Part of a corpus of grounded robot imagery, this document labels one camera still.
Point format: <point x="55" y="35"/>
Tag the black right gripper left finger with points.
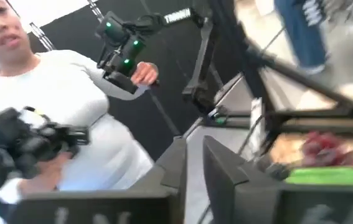
<point x="101" y="208"/>

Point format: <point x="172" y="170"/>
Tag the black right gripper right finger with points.
<point x="288" y="205"/>

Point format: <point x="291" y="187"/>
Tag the green bean bundle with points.
<point x="332" y="175"/>

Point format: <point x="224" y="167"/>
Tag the red grape bunch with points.
<point x="319" y="146"/>

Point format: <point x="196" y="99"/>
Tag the person's hand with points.
<point x="44" y="174"/>
<point x="145" y="73"/>

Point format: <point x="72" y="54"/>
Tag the person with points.
<point x="304" y="34"/>
<point x="54" y="93"/>

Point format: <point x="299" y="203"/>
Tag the silver truss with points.
<point x="42" y="37"/>

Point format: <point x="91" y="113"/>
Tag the black aluminium table frame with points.
<point x="319" y="119"/>

